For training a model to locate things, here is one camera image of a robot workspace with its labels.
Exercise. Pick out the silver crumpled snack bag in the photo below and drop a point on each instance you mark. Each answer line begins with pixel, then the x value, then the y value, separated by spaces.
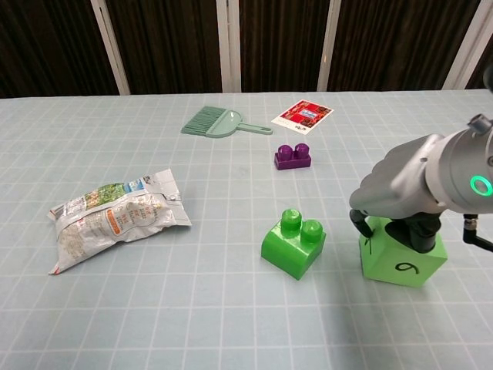
pixel 111 216

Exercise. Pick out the teal plastic hand brush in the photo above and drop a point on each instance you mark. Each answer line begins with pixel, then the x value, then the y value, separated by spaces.
pixel 215 125

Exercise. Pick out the green numbered cube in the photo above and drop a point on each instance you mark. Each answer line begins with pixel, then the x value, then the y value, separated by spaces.
pixel 404 270

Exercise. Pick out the purple two-stud toy brick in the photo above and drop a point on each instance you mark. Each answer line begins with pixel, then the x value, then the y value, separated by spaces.
pixel 290 160

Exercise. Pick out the right blue grey robot arm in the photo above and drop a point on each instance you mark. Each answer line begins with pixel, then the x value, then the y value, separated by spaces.
pixel 462 169

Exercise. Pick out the green two-stud toy brick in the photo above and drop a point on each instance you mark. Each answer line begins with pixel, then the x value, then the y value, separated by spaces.
pixel 289 250

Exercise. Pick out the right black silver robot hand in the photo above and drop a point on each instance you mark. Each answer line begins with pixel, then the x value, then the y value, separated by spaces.
pixel 396 181

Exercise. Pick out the light blue grid tablecloth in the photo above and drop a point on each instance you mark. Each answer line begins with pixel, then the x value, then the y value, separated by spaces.
pixel 154 316

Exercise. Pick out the white partition frame post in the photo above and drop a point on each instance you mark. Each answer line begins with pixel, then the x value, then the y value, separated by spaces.
pixel 109 46
pixel 468 46
pixel 228 46
pixel 329 46

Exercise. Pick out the red white packet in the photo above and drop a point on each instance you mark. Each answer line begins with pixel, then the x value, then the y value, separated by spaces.
pixel 302 115

